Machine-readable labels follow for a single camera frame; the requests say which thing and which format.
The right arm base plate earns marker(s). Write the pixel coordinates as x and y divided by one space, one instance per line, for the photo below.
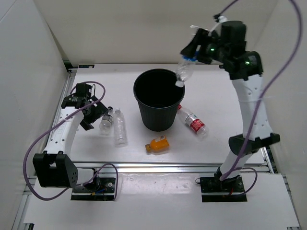
213 191

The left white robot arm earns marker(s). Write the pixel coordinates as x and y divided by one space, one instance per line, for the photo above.
53 166

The blue label water bottle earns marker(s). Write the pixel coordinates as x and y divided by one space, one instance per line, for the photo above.
184 70

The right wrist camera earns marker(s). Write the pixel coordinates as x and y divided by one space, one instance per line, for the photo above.
219 19

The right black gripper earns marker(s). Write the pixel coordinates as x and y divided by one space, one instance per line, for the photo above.
201 39

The aluminium front rail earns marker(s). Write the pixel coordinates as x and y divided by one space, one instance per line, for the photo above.
125 167

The black label clear bottle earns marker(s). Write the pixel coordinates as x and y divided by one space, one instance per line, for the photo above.
106 121

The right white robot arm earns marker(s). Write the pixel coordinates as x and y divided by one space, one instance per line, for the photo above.
226 44

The orange juice bottle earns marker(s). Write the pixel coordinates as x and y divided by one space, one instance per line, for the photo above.
158 144

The clear bottle white cap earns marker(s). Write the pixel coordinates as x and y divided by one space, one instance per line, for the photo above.
120 133

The black plastic waste bin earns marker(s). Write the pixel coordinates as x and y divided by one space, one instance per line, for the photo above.
158 98

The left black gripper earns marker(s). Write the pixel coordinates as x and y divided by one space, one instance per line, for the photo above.
100 109

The red label water bottle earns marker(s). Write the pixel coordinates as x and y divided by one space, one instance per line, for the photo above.
189 119

